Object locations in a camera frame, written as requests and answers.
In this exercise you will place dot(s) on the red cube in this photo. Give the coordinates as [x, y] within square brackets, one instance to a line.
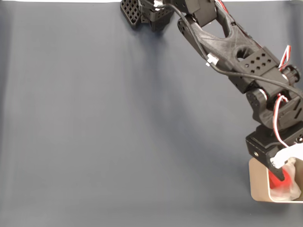
[275, 185]

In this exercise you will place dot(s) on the beige rounded box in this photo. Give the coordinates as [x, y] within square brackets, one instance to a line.
[258, 184]

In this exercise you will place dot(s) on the white crumpled tissue paper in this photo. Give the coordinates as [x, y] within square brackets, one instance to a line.
[293, 186]

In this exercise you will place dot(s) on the blue-grey table mat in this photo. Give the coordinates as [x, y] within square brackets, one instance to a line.
[94, 118]

